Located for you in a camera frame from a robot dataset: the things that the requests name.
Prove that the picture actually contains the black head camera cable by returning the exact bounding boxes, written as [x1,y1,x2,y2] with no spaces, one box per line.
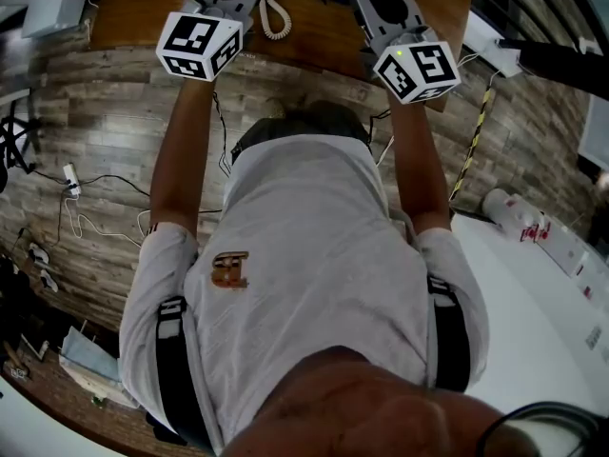
[475,400,609,457]

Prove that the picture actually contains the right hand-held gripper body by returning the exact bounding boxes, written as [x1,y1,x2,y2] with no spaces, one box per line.
[346,0,462,106]

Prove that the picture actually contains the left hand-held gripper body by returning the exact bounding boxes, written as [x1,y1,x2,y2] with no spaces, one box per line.
[155,0,272,83]

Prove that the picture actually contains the black harness strap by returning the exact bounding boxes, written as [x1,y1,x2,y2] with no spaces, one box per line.
[426,273,472,394]
[154,295,216,452]

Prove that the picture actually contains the open cardboard box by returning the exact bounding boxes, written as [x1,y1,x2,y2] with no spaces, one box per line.
[58,325,140,409]

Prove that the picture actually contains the person's right forearm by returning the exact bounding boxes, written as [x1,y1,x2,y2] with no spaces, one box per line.
[387,98,453,236]

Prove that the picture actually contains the yellow black striped tape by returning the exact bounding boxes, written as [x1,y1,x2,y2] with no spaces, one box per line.
[448,87,494,202]

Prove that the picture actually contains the white coiled telephone cord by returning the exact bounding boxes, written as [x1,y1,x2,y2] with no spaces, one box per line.
[259,0,292,42]

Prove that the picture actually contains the person's left forearm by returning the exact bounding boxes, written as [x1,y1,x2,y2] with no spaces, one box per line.
[148,76,216,238]

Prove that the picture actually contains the white plastic bottle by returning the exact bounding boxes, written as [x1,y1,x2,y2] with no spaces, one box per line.
[481,187,548,245]

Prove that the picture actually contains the white flat box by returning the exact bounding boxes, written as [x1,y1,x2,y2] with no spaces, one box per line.
[462,10,524,78]

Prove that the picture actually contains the white floor cable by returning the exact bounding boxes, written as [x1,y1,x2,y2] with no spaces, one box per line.
[61,192,152,249]

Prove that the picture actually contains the grey box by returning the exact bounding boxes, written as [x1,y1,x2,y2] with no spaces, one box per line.
[20,0,91,40]

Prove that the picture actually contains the black floor cable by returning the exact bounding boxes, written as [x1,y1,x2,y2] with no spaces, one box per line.
[28,169,152,199]

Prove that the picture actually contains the dark trousers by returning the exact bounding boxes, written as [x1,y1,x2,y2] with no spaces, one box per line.
[230,101,373,164]

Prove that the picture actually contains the white power strip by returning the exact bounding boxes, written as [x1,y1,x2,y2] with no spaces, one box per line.
[63,163,81,196]

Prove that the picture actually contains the white red printed box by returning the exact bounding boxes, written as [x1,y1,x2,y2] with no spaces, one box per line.
[520,220,591,279]

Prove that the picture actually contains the black tripod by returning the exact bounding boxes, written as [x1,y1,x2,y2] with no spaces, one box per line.
[0,97,44,175]

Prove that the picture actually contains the white t-shirt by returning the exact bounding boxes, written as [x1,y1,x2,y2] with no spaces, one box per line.
[118,133,491,456]

